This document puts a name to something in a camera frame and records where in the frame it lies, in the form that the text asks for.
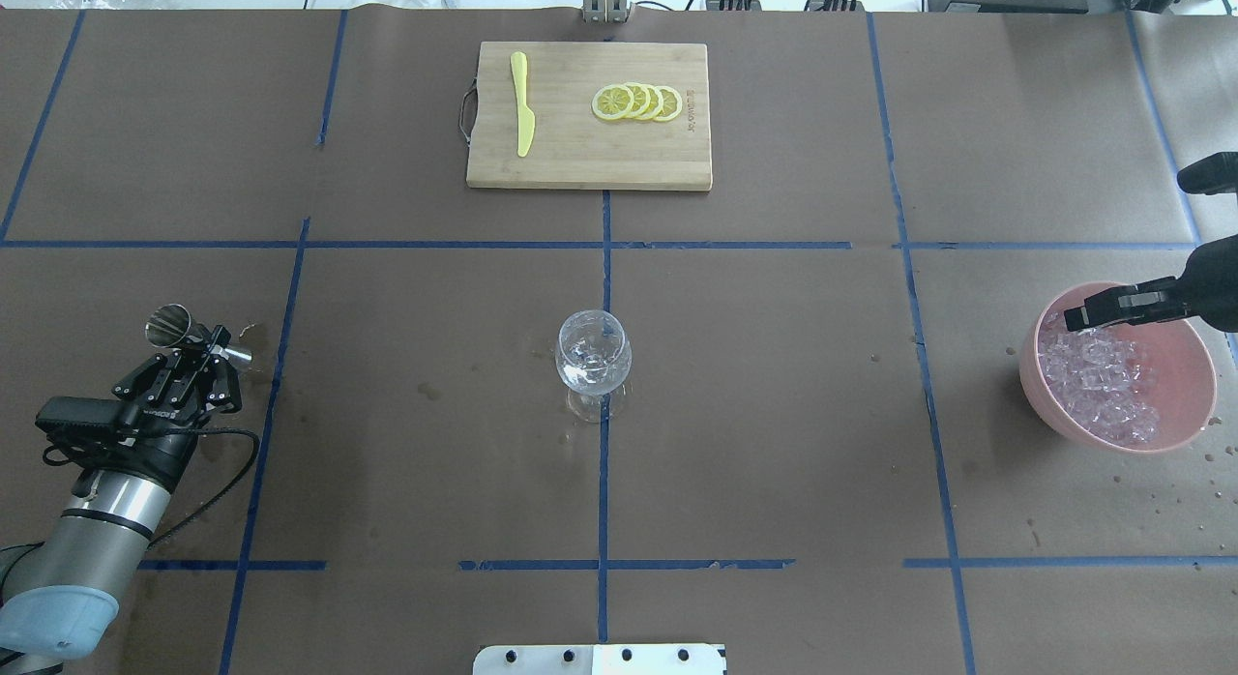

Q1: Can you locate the lemon slice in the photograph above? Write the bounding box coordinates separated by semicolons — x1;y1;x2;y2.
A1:
624;83;645;120
636;83;664;121
652;85;685;123
591;84;636;121

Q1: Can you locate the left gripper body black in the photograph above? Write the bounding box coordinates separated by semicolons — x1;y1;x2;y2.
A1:
111;353;243;463

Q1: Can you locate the pile of ice cubes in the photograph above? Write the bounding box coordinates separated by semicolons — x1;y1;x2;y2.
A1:
1036;312;1162;450

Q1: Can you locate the steel jigger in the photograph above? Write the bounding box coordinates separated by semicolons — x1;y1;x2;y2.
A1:
144;303;253;372

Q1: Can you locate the lemon slice rightmost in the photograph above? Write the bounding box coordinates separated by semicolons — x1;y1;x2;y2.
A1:
652;85;685;123

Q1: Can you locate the bamboo cutting board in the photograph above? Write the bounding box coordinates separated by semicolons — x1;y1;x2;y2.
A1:
467;41;713;193

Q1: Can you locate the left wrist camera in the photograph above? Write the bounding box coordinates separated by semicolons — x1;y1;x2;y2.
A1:
35;396;141;440

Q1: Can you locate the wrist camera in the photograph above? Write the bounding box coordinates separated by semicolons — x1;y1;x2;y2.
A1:
35;396;141;440
1176;152;1238;194

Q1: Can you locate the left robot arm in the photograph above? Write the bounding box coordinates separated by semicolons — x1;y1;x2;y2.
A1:
1;305;253;674

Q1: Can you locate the pink bowl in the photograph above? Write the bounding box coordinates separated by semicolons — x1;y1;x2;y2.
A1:
1018;281;1219;457

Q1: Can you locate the yellow plastic knife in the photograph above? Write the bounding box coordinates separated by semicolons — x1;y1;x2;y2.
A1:
510;52;536;157

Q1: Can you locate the aluminium frame post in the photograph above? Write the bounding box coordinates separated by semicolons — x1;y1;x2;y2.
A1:
582;0;633;24

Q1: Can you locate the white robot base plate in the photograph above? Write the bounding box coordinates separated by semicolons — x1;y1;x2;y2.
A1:
472;643;728;674

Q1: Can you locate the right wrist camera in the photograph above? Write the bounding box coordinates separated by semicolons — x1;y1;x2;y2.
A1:
1176;152;1238;194

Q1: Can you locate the clear wine glass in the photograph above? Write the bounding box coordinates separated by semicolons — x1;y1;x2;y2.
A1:
553;308;633;424

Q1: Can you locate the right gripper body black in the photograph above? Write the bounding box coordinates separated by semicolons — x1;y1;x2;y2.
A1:
1170;240;1237;333

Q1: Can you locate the lemon slice leftmost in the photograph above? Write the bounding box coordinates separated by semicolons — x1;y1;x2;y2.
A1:
591;84;636;121

